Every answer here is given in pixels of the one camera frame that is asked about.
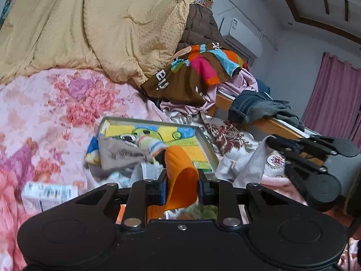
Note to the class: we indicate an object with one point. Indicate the brown padded jacket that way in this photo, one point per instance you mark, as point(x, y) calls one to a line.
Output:
point(200, 28)

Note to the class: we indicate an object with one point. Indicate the grey garment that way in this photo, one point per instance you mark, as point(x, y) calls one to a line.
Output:
point(279, 113)

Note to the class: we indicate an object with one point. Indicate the cream patterned blanket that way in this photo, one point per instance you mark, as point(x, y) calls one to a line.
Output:
point(225, 138)

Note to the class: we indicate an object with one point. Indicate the white air conditioner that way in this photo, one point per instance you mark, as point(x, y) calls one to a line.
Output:
point(242, 38)

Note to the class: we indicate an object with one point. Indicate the metal tray with cartoon print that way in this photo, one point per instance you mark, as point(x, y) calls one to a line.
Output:
point(180, 134)

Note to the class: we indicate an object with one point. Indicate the colourful brown garment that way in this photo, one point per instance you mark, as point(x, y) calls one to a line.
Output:
point(180, 84)

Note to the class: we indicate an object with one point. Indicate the blue and yellow cloth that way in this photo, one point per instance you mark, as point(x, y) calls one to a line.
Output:
point(91, 152)

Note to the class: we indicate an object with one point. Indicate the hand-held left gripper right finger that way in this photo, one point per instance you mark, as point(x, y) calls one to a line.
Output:
point(200, 189)

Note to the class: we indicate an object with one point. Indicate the pink curtain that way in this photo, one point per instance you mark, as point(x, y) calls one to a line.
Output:
point(335, 98)

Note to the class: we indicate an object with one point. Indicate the yellow quilt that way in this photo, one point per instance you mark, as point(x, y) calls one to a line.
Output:
point(98, 19)

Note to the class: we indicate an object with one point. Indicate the teal wall poster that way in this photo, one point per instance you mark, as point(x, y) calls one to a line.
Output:
point(8, 5)

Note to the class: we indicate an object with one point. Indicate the small white box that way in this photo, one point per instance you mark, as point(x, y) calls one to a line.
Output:
point(48, 193)

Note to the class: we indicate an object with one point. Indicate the light grey cloth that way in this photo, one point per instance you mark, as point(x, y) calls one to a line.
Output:
point(259, 158)

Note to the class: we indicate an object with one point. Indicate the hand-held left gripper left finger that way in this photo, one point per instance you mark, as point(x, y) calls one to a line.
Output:
point(163, 189)

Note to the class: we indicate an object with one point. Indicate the orange fabric band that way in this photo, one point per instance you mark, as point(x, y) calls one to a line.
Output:
point(180, 175)

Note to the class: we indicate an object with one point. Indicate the pink floral bed sheet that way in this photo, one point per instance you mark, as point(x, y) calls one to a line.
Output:
point(42, 118)

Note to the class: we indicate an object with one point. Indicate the wooden bed rail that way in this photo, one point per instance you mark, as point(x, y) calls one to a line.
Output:
point(279, 125)

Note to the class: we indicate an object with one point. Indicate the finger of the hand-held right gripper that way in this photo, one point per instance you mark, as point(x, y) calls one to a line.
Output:
point(293, 166)
point(282, 142)

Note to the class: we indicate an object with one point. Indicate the striped sock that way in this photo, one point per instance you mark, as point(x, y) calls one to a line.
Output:
point(152, 146)

